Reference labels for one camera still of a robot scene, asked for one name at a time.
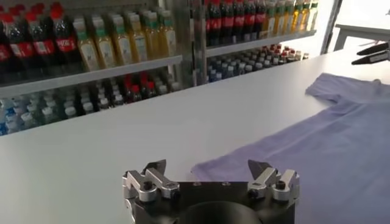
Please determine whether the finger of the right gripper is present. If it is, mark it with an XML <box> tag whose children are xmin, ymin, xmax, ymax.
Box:
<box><xmin>356</xmin><ymin>42</ymin><xmax>390</xmax><ymax>56</ymax></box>
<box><xmin>351</xmin><ymin>51</ymin><xmax>390</xmax><ymax>66</ymax></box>

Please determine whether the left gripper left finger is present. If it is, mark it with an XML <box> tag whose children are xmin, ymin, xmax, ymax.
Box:
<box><xmin>122</xmin><ymin>159</ymin><xmax>181</xmax><ymax>203</ymax></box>

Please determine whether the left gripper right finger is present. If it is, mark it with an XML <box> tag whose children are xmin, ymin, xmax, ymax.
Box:
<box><xmin>247</xmin><ymin>159</ymin><xmax>300</xmax><ymax>202</ymax></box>

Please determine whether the purple printed T-shirt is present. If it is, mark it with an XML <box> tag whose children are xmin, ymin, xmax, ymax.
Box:
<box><xmin>191</xmin><ymin>72</ymin><xmax>390</xmax><ymax>224</ymax></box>

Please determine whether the yellow juice bottle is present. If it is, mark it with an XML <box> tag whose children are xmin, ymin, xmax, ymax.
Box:
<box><xmin>141</xmin><ymin>10</ymin><xmax>162</xmax><ymax>60</ymax></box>
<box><xmin>274</xmin><ymin>1</ymin><xmax>286</xmax><ymax>36</ymax></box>
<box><xmin>73</xmin><ymin>18</ymin><xmax>101</xmax><ymax>72</ymax></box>
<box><xmin>292</xmin><ymin>0</ymin><xmax>304</xmax><ymax>33</ymax></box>
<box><xmin>283</xmin><ymin>0</ymin><xmax>295</xmax><ymax>34</ymax></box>
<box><xmin>300</xmin><ymin>0</ymin><xmax>311</xmax><ymax>32</ymax></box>
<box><xmin>109</xmin><ymin>14</ymin><xmax>133</xmax><ymax>66</ymax></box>
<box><xmin>264</xmin><ymin>1</ymin><xmax>277</xmax><ymax>38</ymax></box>
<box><xmin>124</xmin><ymin>12</ymin><xmax>149</xmax><ymax>63</ymax></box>
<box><xmin>91</xmin><ymin>16</ymin><xmax>118</xmax><ymax>69</ymax></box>
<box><xmin>158</xmin><ymin>10</ymin><xmax>177</xmax><ymax>58</ymax></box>
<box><xmin>307</xmin><ymin>1</ymin><xmax>319</xmax><ymax>30</ymax></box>

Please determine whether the grey metal shelf rack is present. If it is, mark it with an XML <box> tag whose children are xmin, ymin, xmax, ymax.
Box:
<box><xmin>194</xmin><ymin>0</ymin><xmax>318</xmax><ymax>83</ymax></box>
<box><xmin>0</xmin><ymin>0</ymin><xmax>202</xmax><ymax>138</ymax></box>

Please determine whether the grey metal frame table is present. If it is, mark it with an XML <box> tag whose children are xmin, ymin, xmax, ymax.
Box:
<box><xmin>333</xmin><ymin>23</ymin><xmax>390</xmax><ymax>52</ymax></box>

